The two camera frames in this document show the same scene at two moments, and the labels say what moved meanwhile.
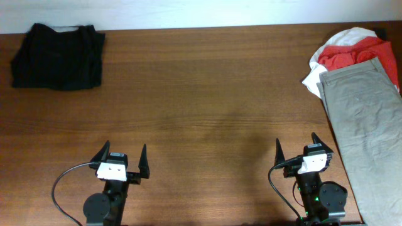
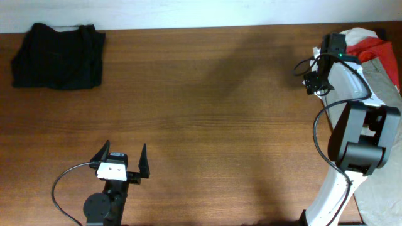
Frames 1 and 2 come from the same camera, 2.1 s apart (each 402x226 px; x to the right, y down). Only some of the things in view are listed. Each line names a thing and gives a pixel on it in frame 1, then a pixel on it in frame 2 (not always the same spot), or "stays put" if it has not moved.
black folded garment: (46, 59) stays put
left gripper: (135, 177) stays put
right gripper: (292, 167) -> (311, 84)
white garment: (352, 37) stays put
